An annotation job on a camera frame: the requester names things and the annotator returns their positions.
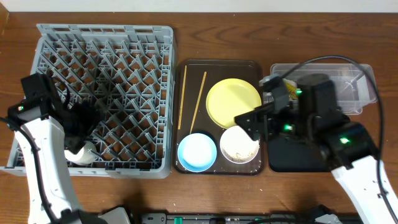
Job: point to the black tray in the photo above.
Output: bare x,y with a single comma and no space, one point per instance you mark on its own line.
293,155

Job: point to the white cup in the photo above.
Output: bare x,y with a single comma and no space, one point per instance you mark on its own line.
84,156

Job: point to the white bowl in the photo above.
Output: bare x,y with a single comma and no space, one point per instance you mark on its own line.
237,146

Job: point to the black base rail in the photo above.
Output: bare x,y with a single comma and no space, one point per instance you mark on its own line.
319,214

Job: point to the green snack wrapper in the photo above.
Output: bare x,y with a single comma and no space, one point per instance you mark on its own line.
292,87

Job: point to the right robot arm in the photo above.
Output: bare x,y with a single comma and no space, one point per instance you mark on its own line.
344,146

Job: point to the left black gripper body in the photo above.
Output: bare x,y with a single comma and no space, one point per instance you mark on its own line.
78,122

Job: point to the wooden chopstick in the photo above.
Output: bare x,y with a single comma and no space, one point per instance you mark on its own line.
198,101
182,98

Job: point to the dark brown serving tray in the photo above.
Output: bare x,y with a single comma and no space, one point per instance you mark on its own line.
217,70

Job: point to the light blue bowl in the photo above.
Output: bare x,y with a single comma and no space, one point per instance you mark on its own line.
197,152

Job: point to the clear plastic bin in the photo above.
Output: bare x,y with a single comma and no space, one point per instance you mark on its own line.
353,89

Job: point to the grey dishwasher rack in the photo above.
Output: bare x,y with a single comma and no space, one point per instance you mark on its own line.
129,73

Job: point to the yellow plate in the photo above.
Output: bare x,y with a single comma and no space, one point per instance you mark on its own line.
229,98

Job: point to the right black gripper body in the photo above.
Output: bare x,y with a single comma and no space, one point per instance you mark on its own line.
285,124

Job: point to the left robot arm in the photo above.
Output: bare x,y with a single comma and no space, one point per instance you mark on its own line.
45,128

